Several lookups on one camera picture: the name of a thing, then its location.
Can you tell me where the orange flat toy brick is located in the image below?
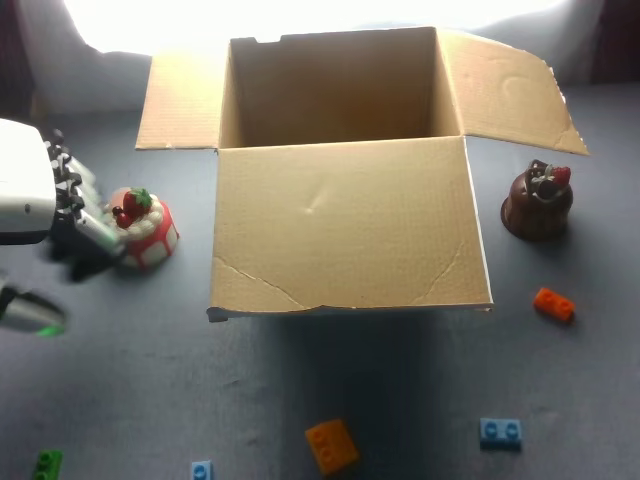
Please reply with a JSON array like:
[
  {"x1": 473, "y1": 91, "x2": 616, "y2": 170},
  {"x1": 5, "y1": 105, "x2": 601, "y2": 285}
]
[{"x1": 532, "y1": 286, "x2": 577, "y2": 326}]

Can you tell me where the green toy brick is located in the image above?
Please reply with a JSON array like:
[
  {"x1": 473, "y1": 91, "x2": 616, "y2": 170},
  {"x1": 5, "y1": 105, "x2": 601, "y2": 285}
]
[{"x1": 32, "y1": 448, "x2": 65, "y2": 480}]

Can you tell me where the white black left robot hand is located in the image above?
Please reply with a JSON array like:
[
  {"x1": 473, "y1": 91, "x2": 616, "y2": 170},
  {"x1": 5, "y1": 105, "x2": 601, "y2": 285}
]
[{"x1": 0, "y1": 118, "x2": 127, "y2": 339}]

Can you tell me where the cardboard box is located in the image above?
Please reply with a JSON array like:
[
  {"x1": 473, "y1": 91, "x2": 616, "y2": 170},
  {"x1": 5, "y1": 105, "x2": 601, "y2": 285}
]
[{"x1": 133, "y1": 25, "x2": 591, "y2": 325}]

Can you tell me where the chocolate toy cake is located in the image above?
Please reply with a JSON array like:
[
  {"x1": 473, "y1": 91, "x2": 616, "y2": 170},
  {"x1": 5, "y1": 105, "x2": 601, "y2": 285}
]
[{"x1": 500, "y1": 158, "x2": 575, "y2": 242}]

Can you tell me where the grey table cloth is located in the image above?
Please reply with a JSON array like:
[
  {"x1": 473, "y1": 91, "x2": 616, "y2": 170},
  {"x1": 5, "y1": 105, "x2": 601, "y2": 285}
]
[{"x1": 0, "y1": 82, "x2": 640, "y2": 480}]

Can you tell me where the red strawberry toy cake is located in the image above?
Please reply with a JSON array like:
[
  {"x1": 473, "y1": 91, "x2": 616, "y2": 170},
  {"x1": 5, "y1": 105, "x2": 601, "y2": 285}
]
[{"x1": 102, "y1": 185, "x2": 181, "y2": 274}]

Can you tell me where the yellow-orange square toy brick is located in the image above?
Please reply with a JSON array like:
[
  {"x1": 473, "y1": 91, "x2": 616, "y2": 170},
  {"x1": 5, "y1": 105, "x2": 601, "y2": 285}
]
[{"x1": 304, "y1": 418, "x2": 361, "y2": 476}]

